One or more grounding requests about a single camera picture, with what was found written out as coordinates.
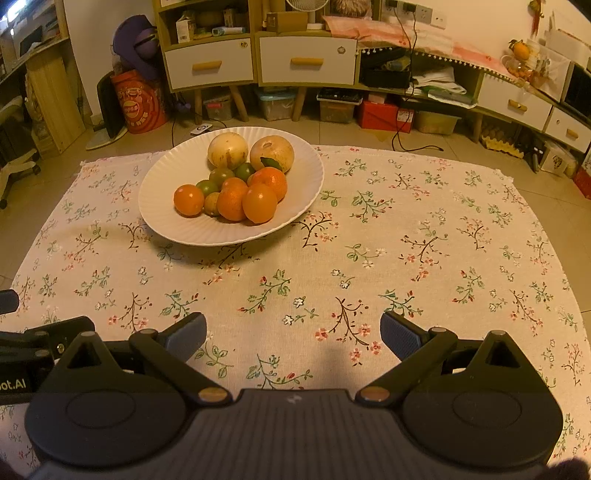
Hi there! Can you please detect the small clear storage box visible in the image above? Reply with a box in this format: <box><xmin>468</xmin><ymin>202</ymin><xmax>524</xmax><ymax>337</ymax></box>
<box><xmin>203</xmin><ymin>95</ymin><xmax>233</xmax><ymax>121</ymax></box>

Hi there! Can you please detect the wall socket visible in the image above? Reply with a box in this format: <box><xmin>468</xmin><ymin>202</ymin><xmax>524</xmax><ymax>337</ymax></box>
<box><xmin>385</xmin><ymin>0</ymin><xmax>446</xmax><ymax>28</ymax></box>

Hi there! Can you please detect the clear box with dark lid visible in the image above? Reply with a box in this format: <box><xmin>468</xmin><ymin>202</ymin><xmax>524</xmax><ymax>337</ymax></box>
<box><xmin>318</xmin><ymin>99</ymin><xmax>355</xmax><ymax>123</ymax></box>

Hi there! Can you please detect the white ribbed plate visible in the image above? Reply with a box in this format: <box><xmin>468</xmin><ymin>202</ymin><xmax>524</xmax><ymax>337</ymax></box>
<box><xmin>138</xmin><ymin>126</ymin><xmax>325</xmax><ymax>246</ymax></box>

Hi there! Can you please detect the round pale melon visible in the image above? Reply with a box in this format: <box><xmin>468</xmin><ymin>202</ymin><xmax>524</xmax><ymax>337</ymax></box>
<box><xmin>250</xmin><ymin>136</ymin><xmax>295</xmax><ymax>174</ymax></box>

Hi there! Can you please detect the pink cloth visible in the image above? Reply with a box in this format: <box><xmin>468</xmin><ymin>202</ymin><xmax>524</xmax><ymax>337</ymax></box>
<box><xmin>323</xmin><ymin>15</ymin><xmax>504</xmax><ymax>75</ymax></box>

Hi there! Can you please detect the red box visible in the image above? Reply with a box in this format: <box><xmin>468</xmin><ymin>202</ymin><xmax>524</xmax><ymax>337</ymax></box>
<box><xmin>359</xmin><ymin>99</ymin><xmax>414</xmax><ymax>134</ymax></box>

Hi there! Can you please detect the pale storage box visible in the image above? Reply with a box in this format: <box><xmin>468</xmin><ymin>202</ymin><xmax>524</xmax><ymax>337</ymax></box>
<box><xmin>414</xmin><ymin>111</ymin><xmax>462</xmax><ymax>136</ymax></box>

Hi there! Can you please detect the cluster of small kumquats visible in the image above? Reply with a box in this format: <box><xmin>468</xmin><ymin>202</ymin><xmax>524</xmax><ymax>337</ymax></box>
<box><xmin>174</xmin><ymin>184</ymin><xmax>205</xmax><ymax>217</ymax></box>

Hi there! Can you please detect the light wooden desk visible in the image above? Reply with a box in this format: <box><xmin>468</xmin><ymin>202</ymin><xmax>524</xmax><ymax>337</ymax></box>
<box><xmin>0</xmin><ymin>28</ymin><xmax>86</xmax><ymax>155</ymax></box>

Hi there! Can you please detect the long low cabinet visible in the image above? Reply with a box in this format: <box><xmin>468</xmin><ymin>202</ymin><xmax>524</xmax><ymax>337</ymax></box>
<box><xmin>358</xmin><ymin>41</ymin><xmax>591</xmax><ymax>153</ymax></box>

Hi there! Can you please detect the yellow egg carton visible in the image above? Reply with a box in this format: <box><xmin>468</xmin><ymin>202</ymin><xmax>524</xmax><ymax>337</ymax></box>
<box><xmin>480</xmin><ymin>131</ymin><xmax>527</xmax><ymax>158</ymax></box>

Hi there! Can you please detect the tangerine with green leaf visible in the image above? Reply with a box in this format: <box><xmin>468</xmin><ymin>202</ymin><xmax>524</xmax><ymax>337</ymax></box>
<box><xmin>248</xmin><ymin>157</ymin><xmax>288</xmax><ymax>202</ymax></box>

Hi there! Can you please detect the red printed bag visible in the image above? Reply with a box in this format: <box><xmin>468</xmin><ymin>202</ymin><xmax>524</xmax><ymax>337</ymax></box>
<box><xmin>111</xmin><ymin>69</ymin><xmax>168</xmax><ymax>134</ymax></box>

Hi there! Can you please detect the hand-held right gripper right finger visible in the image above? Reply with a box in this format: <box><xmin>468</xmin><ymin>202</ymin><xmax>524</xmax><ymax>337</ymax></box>
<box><xmin>356</xmin><ymin>311</ymin><xmax>539</xmax><ymax>409</ymax></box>

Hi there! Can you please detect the white office chair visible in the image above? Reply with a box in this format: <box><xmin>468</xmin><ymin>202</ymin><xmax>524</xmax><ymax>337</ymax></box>
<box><xmin>0</xmin><ymin>97</ymin><xmax>42</xmax><ymax>208</ymax></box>

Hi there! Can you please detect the white drawer yellow handle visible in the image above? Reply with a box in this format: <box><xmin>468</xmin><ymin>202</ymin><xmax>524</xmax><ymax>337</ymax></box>
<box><xmin>164</xmin><ymin>37</ymin><xmax>254</xmax><ymax>92</ymax></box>
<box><xmin>259</xmin><ymin>34</ymin><xmax>358</xmax><ymax>87</ymax></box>

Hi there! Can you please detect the purple plush toy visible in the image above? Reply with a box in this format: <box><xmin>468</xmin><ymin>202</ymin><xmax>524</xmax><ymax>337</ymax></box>
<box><xmin>112</xmin><ymin>15</ymin><xmax>160</xmax><ymax>79</ymax></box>

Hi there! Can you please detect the clear box with teal lid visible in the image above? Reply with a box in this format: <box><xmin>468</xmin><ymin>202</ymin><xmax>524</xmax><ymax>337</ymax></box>
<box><xmin>256</xmin><ymin>90</ymin><xmax>296</xmax><ymax>121</ymax></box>

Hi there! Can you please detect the striped pale melon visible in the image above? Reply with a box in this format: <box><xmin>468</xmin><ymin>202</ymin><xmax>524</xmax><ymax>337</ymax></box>
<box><xmin>207</xmin><ymin>132</ymin><xmax>251</xmax><ymax>170</ymax></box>

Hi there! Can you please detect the orange fruit ornament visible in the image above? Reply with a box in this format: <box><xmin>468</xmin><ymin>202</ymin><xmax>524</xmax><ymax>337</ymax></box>
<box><xmin>503</xmin><ymin>39</ymin><xmax>543</xmax><ymax>86</ymax></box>

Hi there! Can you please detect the floral tablecloth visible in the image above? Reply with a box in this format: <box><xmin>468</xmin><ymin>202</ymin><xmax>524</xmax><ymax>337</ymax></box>
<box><xmin>0</xmin><ymin>145</ymin><xmax>583</xmax><ymax>467</ymax></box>

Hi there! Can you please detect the black cable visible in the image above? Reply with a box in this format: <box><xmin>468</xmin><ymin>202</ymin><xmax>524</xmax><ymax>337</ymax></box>
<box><xmin>392</xmin><ymin>4</ymin><xmax>445</xmax><ymax>153</ymax></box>

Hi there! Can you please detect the white fan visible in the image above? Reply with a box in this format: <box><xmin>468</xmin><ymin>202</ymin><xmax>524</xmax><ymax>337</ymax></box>
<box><xmin>285</xmin><ymin>0</ymin><xmax>329</xmax><ymax>29</ymax></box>

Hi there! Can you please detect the black flat panel stand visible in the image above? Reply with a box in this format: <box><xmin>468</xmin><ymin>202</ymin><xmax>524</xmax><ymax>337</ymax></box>
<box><xmin>85</xmin><ymin>71</ymin><xmax>129</xmax><ymax>151</ymax></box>

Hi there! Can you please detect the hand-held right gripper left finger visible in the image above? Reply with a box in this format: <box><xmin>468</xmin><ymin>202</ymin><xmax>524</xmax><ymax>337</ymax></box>
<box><xmin>51</xmin><ymin>312</ymin><xmax>233</xmax><ymax>409</ymax></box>

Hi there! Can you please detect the orange tomato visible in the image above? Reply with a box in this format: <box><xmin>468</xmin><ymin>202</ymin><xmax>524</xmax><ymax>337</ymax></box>
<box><xmin>242</xmin><ymin>183</ymin><xmax>279</xmax><ymax>224</ymax></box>

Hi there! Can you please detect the black bag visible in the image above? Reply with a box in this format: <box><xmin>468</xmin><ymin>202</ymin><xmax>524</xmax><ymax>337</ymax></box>
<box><xmin>359</xmin><ymin>55</ymin><xmax>411</xmax><ymax>89</ymax></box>

